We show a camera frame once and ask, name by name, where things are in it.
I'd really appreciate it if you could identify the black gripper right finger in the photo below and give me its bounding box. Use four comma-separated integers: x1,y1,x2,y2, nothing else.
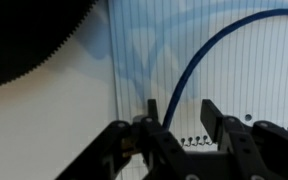
199,98,288,180

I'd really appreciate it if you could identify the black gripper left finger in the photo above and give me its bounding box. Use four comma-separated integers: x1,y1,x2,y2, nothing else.
54,98,198,180

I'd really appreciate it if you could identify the blue cable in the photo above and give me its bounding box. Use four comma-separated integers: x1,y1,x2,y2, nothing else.
162,8,288,131

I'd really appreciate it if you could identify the large open black backpack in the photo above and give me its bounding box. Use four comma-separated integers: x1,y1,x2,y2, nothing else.
0,0,98,92

